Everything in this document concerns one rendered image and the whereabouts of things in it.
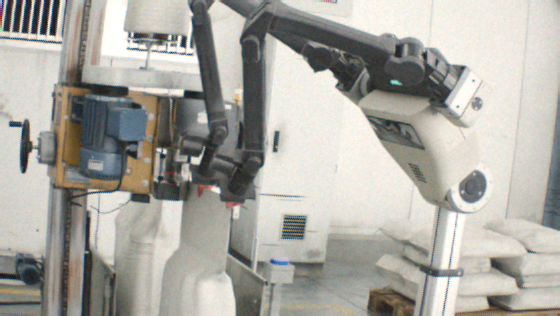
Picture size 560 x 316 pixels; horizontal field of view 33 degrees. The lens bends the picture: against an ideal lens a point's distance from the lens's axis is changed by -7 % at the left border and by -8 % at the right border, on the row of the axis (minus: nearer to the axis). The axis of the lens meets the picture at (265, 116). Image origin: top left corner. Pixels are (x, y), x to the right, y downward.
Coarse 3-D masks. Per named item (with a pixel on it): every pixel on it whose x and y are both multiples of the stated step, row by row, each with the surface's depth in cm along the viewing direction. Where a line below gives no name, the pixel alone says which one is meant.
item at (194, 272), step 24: (192, 192) 321; (192, 216) 319; (216, 216) 296; (192, 240) 317; (216, 240) 294; (168, 264) 322; (192, 264) 306; (216, 264) 292; (168, 288) 316; (192, 288) 298; (216, 288) 298; (168, 312) 310; (192, 312) 296; (216, 312) 296
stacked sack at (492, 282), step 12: (408, 276) 580; (468, 276) 565; (480, 276) 565; (492, 276) 567; (504, 276) 572; (468, 288) 556; (480, 288) 559; (492, 288) 562; (504, 288) 565; (516, 288) 570
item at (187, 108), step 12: (180, 96) 324; (180, 108) 320; (192, 108) 321; (204, 108) 322; (240, 108) 326; (180, 120) 320; (192, 120) 321; (228, 120) 325; (240, 120) 327; (180, 132) 320; (204, 132) 323; (228, 144) 326; (168, 156) 323; (168, 168) 322; (168, 180) 321
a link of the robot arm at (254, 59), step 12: (252, 36) 241; (252, 48) 242; (264, 48) 247; (252, 60) 244; (264, 60) 249; (252, 72) 250; (264, 72) 251; (252, 84) 253; (264, 84) 254; (252, 96) 255; (264, 96) 256; (252, 108) 257; (264, 108) 258; (252, 120) 260; (264, 120) 260; (252, 132) 262; (264, 132) 263; (252, 144) 264; (264, 144) 264; (264, 156) 266
